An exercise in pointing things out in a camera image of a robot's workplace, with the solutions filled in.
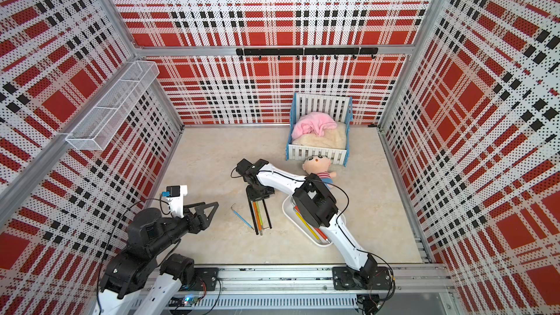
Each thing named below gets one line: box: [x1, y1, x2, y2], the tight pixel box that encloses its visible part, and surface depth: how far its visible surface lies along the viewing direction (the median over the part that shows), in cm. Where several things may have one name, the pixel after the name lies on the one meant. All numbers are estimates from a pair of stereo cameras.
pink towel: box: [291, 111, 338, 140], surface depth 103 cm
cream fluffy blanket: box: [291, 122, 348, 150], surface depth 104 cm
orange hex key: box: [252, 201, 263, 236], surface depth 90 cm
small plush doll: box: [302, 154, 337, 192], surface depth 97 cm
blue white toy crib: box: [285, 92, 353, 167], surface depth 106 cm
